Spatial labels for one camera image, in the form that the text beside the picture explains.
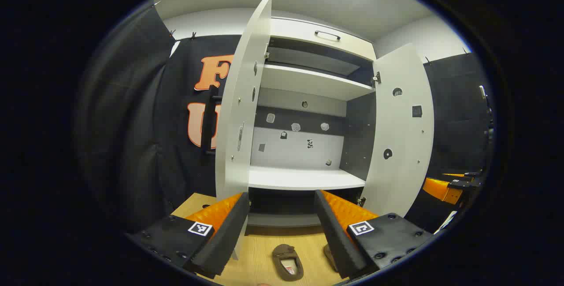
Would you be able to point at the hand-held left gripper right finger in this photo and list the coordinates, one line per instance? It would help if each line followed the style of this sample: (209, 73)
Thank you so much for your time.
(332, 233)

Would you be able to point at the white apple sticker cabinet door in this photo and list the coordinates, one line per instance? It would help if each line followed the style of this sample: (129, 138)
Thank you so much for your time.
(238, 145)

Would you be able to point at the metal door hinge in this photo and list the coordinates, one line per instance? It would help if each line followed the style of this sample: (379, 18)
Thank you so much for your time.
(377, 79)
(266, 52)
(361, 201)

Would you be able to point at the white cat sticker cabinet door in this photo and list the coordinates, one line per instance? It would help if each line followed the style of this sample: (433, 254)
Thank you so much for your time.
(401, 180)

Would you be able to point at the brown fuzzy shoe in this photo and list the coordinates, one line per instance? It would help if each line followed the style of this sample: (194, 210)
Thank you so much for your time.
(330, 255)
(288, 264)

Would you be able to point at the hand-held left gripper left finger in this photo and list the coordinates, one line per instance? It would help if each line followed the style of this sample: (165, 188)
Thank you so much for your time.
(229, 228)

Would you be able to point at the white shoe cabinet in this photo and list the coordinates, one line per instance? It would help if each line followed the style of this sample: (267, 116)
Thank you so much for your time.
(304, 180)

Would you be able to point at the white cabinet shelf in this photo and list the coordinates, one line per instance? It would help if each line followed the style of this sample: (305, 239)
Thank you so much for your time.
(308, 83)

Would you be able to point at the black backdrop cloth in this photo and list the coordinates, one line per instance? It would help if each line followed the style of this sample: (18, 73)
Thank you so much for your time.
(176, 167)
(454, 123)

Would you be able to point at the white cabinet drawer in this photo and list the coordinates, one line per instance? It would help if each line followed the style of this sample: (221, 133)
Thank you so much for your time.
(299, 35)

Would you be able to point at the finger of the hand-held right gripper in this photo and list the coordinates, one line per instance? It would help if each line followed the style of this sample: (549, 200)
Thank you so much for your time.
(471, 174)
(440, 191)

